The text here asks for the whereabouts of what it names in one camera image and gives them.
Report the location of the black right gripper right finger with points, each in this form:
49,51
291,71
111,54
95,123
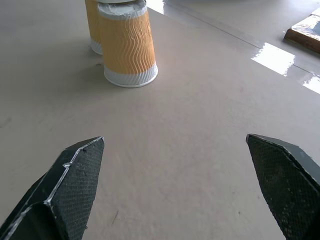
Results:
285,185

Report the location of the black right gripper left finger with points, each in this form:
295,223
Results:
70,190

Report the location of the brown wooden board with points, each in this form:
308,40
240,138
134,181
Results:
305,35

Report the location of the orange ribbed paper cup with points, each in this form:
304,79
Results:
127,47
93,27

